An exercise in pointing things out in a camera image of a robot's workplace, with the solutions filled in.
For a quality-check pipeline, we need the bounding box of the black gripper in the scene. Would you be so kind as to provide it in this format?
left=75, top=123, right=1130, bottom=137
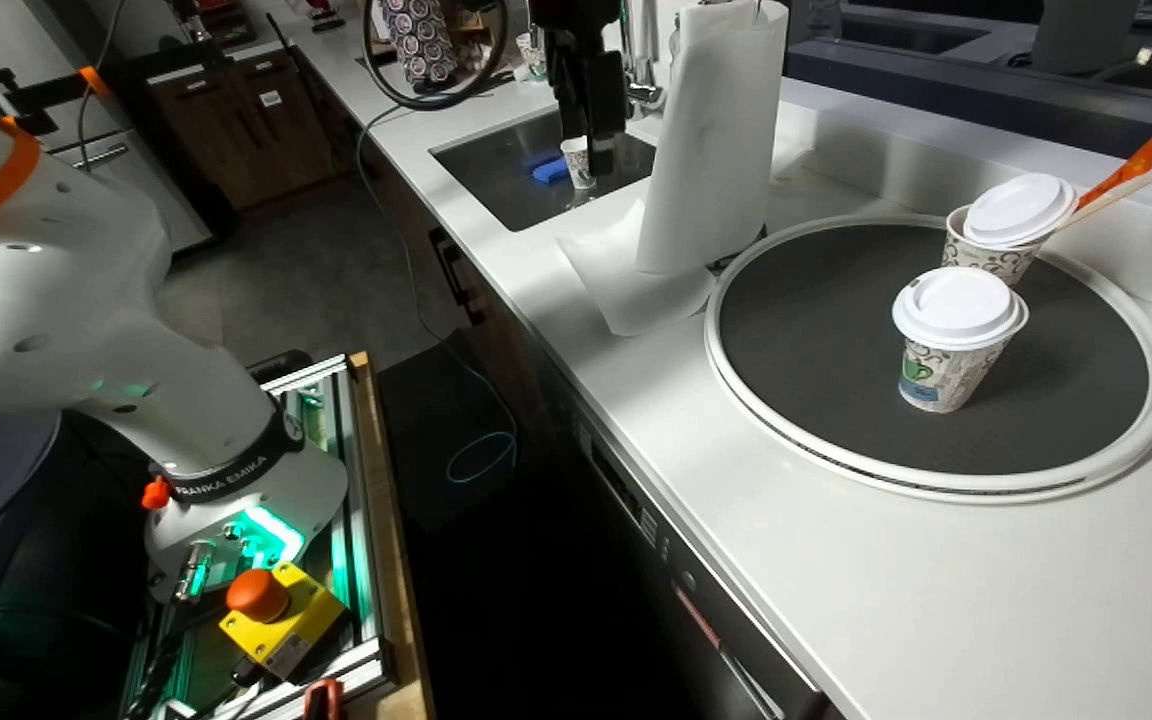
left=530, top=0, right=634, bottom=179

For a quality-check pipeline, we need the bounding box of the white plastic cup lid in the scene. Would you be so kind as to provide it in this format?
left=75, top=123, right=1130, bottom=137
left=890, top=266, right=1031, bottom=357
left=961, top=169, right=1083, bottom=251

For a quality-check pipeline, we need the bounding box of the small white cup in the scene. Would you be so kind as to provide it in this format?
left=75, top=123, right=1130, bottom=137
left=555, top=132, right=598, bottom=199

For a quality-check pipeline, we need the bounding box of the dark blue counter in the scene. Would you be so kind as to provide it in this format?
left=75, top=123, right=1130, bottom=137
left=786, top=0, right=1152, bottom=179

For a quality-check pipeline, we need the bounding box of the blue sponge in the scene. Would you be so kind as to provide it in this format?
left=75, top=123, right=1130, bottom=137
left=523, top=153, right=572, bottom=191

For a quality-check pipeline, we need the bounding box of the patterned tall container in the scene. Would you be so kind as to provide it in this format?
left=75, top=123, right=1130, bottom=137
left=372, top=0, right=464, bottom=93

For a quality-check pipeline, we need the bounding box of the round black tray white rim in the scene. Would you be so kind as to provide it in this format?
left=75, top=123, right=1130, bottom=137
left=701, top=209, right=1152, bottom=509

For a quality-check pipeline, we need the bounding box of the brown wooden cabinet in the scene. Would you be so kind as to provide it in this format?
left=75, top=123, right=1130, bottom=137
left=141, top=44, right=349, bottom=215

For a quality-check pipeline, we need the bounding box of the grey container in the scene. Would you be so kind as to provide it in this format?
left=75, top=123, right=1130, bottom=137
left=1027, top=0, right=1145, bottom=82

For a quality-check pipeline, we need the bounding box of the orange stir stick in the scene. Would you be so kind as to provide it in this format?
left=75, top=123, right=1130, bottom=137
left=1049, top=132, right=1152, bottom=242

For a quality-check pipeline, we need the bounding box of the yellow emergency stop box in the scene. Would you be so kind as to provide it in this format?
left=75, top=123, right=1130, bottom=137
left=215, top=562, right=353, bottom=681

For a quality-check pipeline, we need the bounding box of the black bag blue ring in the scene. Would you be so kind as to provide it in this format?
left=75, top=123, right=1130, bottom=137
left=372, top=340, right=530, bottom=537

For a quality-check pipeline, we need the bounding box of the red tool handle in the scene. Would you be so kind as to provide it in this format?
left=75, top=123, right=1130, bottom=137
left=302, top=677, right=349, bottom=720

